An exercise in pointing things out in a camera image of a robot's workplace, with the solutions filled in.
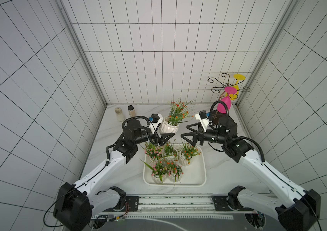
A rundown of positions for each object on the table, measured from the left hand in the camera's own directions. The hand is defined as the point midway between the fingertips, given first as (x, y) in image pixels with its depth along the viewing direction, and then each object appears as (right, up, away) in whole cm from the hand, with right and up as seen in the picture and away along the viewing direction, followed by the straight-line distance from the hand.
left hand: (167, 129), depth 71 cm
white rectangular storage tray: (+16, -28, +10) cm, 34 cm away
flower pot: (-5, -21, -1) cm, 22 cm away
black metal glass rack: (+38, +30, +21) cm, 53 cm away
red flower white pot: (+2, -15, +13) cm, 20 cm away
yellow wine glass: (+46, +32, +21) cm, 60 cm away
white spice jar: (-35, +6, +33) cm, 48 cm away
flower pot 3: (+3, -21, -2) cm, 22 cm away
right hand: (+8, +1, -2) cm, 9 cm away
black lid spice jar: (-27, +10, +35) cm, 45 cm away
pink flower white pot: (-7, -14, +6) cm, 17 cm away
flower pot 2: (+11, -13, +8) cm, 19 cm away
